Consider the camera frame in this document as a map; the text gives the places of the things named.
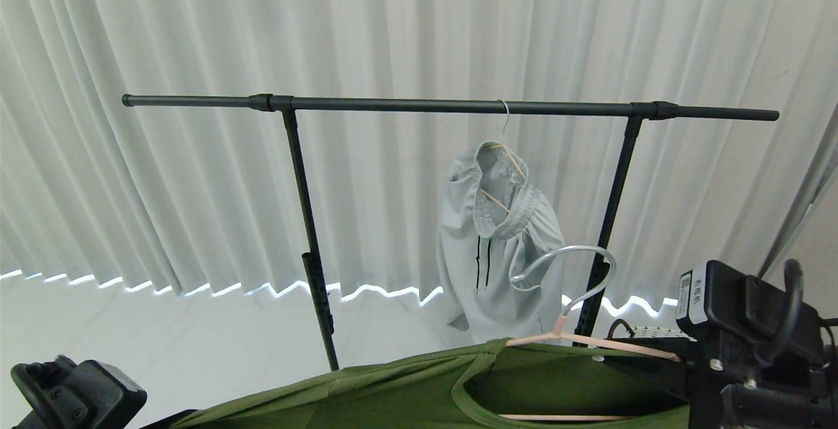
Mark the pale grey garment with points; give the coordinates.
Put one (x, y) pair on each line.
(504, 285)

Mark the black clothes rack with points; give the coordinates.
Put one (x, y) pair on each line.
(425, 105)

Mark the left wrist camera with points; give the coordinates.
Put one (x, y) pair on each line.
(85, 396)

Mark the white laundry basket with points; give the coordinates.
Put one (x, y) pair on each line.
(655, 333)

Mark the pink clothes hanger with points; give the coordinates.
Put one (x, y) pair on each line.
(505, 124)
(592, 342)

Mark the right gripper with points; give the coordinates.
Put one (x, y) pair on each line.
(779, 406)

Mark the white curtain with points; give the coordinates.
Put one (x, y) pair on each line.
(327, 23)

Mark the green garment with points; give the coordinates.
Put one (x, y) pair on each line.
(393, 390)

